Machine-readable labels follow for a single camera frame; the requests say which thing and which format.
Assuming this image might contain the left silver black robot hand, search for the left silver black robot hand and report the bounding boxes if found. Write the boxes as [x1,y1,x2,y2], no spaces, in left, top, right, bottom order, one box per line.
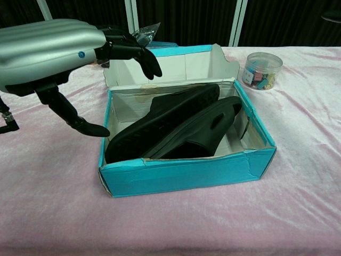
[0,18,163,138]

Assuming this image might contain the black rubber slipper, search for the black rubber slipper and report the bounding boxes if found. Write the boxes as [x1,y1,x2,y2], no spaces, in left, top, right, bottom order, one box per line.
[105,84,221,163]
[143,95,243,161]

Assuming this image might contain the blue cardboard shoe box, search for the blue cardboard shoe box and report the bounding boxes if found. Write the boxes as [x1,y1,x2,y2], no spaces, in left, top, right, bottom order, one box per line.
[98,44,275,198]

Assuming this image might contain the black gloves in plastic bag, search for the black gloves in plastic bag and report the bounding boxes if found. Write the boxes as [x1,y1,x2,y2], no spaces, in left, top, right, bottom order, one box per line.
[97,26,157,68]

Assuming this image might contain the blue plastic container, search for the blue plastic container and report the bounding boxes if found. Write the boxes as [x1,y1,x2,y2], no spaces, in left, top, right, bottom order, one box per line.
[149,41,178,50]

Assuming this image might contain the black curtain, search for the black curtain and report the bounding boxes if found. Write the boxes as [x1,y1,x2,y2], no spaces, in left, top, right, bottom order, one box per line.
[0,0,341,48]

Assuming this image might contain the pink velvet tablecloth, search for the pink velvet tablecloth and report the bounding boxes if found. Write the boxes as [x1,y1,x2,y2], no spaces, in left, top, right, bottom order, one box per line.
[0,45,341,256]

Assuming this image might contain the clear jar of coloured clips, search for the clear jar of coloured clips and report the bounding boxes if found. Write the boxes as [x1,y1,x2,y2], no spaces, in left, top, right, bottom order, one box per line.
[241,52,283,92]

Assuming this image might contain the white metal frame post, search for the white metal frame post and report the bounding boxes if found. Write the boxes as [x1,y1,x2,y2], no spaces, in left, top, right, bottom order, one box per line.
[229,0,251,47]
[36,0,57,27]
[125,0,138,41]

